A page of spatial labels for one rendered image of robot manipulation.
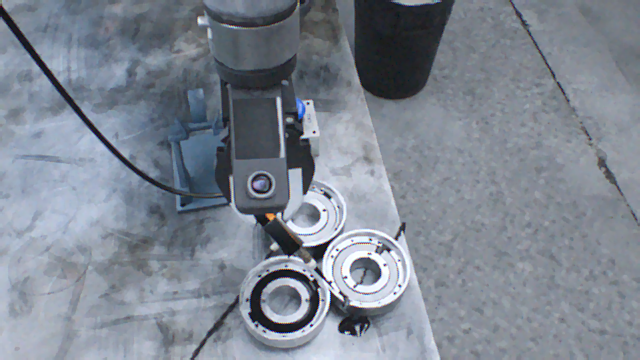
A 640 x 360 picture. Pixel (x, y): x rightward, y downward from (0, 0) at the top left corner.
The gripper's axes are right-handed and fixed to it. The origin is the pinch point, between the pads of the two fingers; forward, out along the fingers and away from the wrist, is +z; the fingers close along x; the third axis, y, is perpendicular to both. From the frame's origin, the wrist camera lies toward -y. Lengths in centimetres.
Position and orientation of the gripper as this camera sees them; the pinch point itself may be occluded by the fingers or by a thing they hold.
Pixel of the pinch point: (269, 220)
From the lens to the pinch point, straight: 61.6
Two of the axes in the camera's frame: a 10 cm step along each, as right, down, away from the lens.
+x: -9.9, 1.0, -1.2
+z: -0.2, 6.9, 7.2
